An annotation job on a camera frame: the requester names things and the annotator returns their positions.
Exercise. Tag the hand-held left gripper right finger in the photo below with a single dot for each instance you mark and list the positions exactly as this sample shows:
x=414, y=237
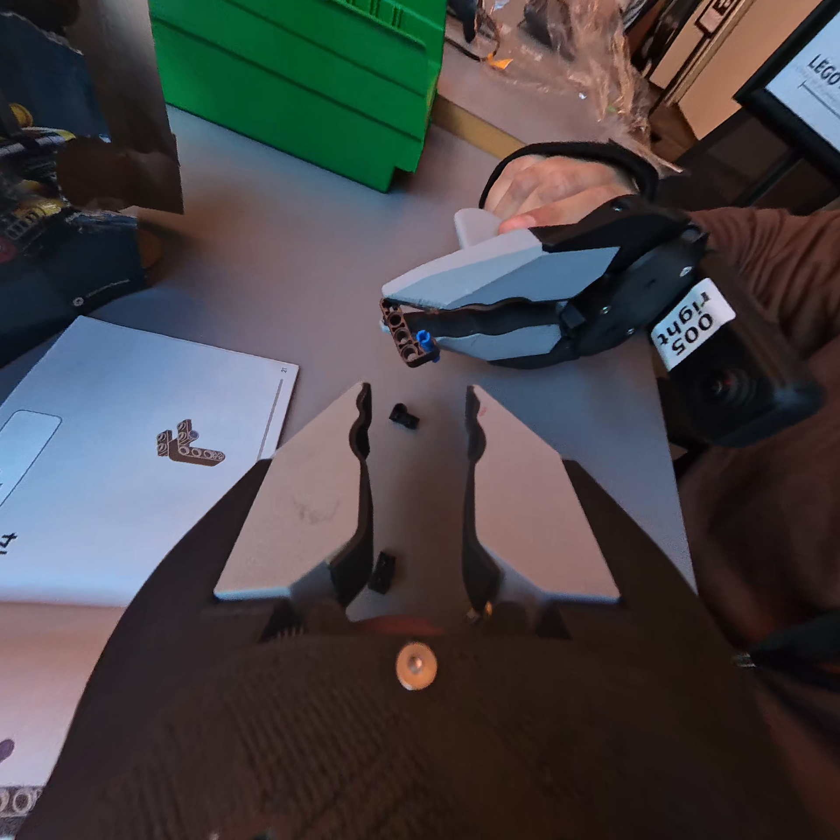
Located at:
x=531, y=518

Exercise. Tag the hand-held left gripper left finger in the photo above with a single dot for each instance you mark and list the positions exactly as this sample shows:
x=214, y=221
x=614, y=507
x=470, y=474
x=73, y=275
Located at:
x=295, y=512

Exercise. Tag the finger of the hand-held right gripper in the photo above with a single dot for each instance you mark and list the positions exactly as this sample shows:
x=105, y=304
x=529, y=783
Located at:
x=505, y=341
x=499, y=269

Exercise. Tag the blue lego pin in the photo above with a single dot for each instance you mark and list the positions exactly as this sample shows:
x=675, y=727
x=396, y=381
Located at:
x=425, y=341

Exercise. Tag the black angled lego beam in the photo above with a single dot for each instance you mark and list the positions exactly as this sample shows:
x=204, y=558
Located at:
x=400, y=331

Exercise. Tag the small black lego connector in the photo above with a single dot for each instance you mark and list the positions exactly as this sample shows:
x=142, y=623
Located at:
x=404, y=416

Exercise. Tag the person's right forearm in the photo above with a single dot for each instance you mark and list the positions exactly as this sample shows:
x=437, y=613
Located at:
x=774, y=262

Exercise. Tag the small black lego piece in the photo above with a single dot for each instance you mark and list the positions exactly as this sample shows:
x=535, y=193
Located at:
x=382, y=572

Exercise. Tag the lego instruction booklet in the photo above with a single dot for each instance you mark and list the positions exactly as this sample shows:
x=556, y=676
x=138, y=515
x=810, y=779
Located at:
x=118, y=472

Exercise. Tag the dark lego set box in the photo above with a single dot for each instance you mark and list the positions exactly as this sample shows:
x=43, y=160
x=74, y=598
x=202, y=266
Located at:
x=72, y=275

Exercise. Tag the person's right hand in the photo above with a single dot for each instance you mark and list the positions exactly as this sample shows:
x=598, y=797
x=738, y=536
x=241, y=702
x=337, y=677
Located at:
x=564, y=190

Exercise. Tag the beige cabinet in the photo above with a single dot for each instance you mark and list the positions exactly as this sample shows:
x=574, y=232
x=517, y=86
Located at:
x=709, y=59

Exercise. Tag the clear plastic bag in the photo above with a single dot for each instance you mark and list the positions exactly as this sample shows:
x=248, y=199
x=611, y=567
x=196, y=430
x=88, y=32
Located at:
x=590, y=59

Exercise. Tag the black framed sign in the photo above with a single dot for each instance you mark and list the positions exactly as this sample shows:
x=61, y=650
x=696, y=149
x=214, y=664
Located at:
x=800, y=98

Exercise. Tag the person's brown clothing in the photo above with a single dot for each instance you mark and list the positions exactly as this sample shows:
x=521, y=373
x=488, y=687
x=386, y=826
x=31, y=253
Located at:
x=768, y=512

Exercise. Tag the green plastic bin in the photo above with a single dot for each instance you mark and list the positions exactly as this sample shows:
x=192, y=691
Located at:
x=295, y=79

